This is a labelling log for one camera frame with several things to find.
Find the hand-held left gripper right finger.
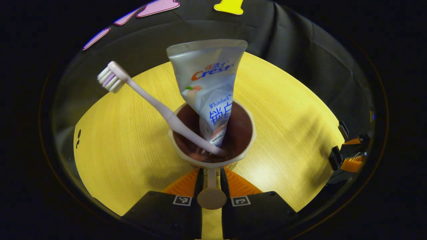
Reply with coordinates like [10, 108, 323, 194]
[220, 168, 297, 240]

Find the pale pink toothbrush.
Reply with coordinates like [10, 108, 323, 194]
[97, 61, 228, 157]

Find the white toothpaste tube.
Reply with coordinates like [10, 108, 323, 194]
[166, 39, 249, 147]

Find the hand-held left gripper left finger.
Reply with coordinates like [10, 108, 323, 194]
[122, 168, 204, 240]

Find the beige cup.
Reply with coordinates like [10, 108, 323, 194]
[168, 99, 257, 210]

